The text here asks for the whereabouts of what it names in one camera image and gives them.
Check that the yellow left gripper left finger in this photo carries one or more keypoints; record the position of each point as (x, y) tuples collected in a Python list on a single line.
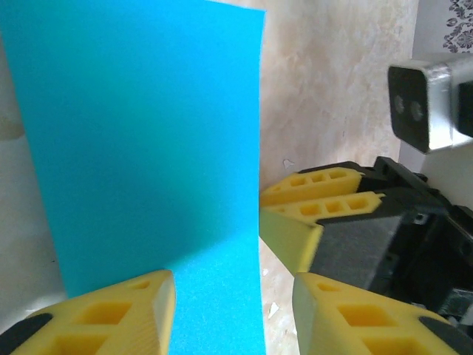
[(92, 318)]

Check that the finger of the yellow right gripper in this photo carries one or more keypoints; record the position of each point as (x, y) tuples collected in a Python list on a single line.
[(292, 236), (295, 190)]

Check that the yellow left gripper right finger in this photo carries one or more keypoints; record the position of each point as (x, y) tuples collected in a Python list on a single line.
[(354, 325)]

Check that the blue square paper sheet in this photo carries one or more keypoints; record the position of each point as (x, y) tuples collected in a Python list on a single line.
[(129, 129)]

